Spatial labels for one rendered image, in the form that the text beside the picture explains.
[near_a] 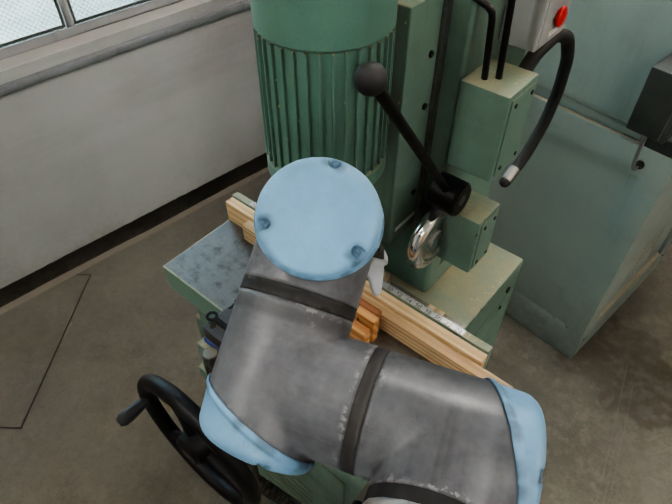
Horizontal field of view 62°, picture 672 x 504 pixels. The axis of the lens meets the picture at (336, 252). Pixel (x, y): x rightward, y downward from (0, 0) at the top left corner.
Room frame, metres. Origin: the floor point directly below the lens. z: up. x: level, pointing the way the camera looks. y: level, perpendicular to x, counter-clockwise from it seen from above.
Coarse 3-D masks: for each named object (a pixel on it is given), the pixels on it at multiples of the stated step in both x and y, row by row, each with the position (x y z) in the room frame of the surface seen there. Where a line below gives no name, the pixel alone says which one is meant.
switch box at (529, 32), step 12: (516, 0) 0.81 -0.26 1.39; (528, 0) 0.80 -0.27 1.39; (540, 0) 0.79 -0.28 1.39; (552, 0) 0.79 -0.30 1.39; (564, 0) 0.83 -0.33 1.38; (516, 12) 0.81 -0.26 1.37; (528, 12) 0.80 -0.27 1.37; (540, 12) 0.78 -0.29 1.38; (552, 12) 0.80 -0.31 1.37; (516, 24) 0.80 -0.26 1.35; (528, 24) 0.79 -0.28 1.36; (540, 24) 0.78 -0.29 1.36; (552, 24) 0.81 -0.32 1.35; (564, 24) 0.85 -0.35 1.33; (516, 36) 0.80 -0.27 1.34; (528, 36) 0.79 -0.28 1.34; (540, 36) 0.79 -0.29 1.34; (552, 36) 0.82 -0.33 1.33; (528, 48) 0.79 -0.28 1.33
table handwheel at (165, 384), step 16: (144, 384) 0.47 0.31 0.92; (160, 384) 0.45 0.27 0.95; (176, 400) 0.42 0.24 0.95; (192, 400) 0.43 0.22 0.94; (160, 416) 0.49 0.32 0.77; (176, 416) 0.43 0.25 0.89; (192, 416) 0.40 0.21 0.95; (176, 432) 0.47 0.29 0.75; (192, 432) 0.42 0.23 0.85; (176, 448) 0.46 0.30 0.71; (192, 448) 0.40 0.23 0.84; (208, 448) 0.41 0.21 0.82; (192, 464) 0.44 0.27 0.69; (208, 464) 0.44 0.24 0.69; (224, 464) 0.35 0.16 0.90; (240, 464) 0.35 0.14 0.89; (208, 480) 0.41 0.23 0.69; (224, 480) 0.41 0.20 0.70; (240, 480) 0.34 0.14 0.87; (224, 496) 0.38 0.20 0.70; (240, 496) 0.36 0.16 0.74; (256, 496) 0.33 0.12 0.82
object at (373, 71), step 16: (368, 64) 0.52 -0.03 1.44; (368, 80) 0.51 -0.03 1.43; (384, 80) 0.51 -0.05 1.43; (368, 96) 0.51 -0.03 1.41; (384, 96) 0.53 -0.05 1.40; (400, 112) 0.56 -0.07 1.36; (400, 128) 0.57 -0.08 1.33; (416, 144) 0.59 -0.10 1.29; (432, 176) 0.65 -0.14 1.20; (448, 176) 0.71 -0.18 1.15; (432, 192) 0.69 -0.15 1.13; (448, 192) 0.68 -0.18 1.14; (464, 192) 0.69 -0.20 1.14; (448, 208) 0.67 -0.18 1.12
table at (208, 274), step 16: (224, 224) 0.86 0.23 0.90; (208, 240) 0.81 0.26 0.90; (224, 240) 0.81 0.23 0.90; (240, 240) 0.81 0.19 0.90; (192, 256) 0.77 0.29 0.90; (208, 256) 0.77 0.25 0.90; (224, 256) 0.77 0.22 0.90; (240, 256) 0.77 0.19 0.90; (176, 272) 0.73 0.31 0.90; (192, 272) 0.73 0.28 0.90; (208, 272) 0.73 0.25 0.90; (224, 272) 0.73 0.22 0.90; (240, 272) 0.73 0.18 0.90; (176, 288) 0.72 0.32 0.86; (192, 288) 0.69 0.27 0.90; (208, 288) 0.69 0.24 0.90; (224, 288) 0.69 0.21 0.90; (208, 304) 0.66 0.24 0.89; (224, 304) 0.65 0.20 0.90; (384, 336) 0.58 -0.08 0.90; (400, 352) 0.54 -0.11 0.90; (416, 352) 0.54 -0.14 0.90
